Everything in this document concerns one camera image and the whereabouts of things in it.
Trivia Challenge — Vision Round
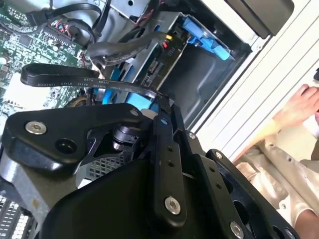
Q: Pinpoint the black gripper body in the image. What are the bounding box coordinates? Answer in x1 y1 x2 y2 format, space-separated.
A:
39 156 242 239

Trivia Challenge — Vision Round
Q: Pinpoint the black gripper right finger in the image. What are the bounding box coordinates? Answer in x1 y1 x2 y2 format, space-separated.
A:
168 99 300 239

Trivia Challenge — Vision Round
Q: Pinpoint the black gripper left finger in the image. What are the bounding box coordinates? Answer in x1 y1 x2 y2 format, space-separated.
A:
2 102 188 228

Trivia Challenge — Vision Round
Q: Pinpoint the hard disk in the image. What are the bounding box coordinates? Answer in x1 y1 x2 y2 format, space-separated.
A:
142 14 236 88

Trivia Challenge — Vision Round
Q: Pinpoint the person's hand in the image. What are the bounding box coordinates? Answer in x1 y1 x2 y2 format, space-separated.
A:
271 83 319 130

